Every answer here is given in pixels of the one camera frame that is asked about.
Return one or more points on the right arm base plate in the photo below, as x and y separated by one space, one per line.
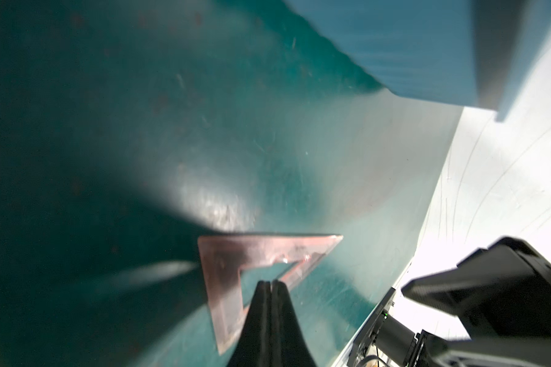
369 331

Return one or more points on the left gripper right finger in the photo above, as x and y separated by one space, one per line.
287 344

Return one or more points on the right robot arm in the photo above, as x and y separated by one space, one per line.
502 297

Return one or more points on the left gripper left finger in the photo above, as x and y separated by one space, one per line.
253 348

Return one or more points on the brown tall triangle ruler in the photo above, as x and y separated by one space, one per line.
225 257

